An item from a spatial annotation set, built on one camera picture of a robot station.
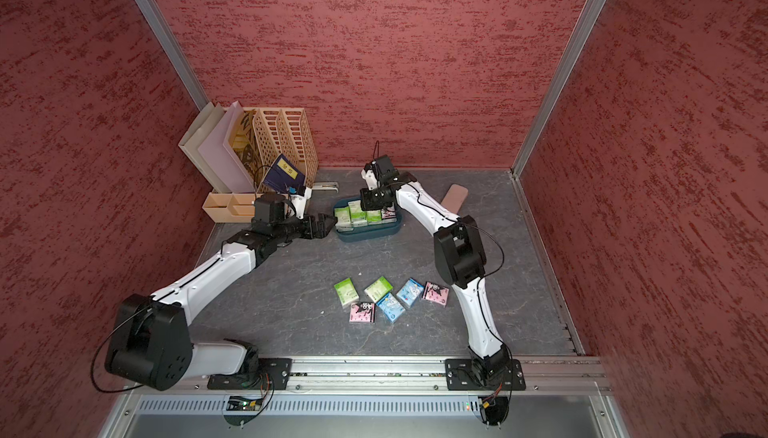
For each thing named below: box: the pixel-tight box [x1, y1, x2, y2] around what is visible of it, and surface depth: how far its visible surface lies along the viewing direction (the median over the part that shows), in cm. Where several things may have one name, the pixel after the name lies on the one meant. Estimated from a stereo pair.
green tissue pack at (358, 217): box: [348, 200, 368, 227], surface depth 102 cm
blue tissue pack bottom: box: [376, 292, 406, 322], surface depth 85 cm
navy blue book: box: [262, 154, 306, 193], surface depth 106 cm
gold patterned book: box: [231, 109, 264, 190], surface depth 103 cm
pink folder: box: [198, 100, 256, 194], surface depth 94 cm
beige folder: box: [178, 102, 230, 193], surface depth 93 cm
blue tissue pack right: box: [396, 277, 424, 308], surface depth 87 cm
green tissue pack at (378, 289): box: [364, 276, 394, 303], surface depth 89 cm
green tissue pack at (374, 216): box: [366, 210, 383, 224], surface depth 105 cm
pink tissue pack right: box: [422, 281, 450, 307], surface depth 87 cm
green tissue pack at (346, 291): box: [334, 277, 360, 307], surface depth 88 cm
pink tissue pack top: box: [382, 205, 397, 219], surface depth 105 cm
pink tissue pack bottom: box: [349, 302, 376, 323], surface depth 83 cm
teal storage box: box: [333, 197, 403, 243], surface depth 102 cm
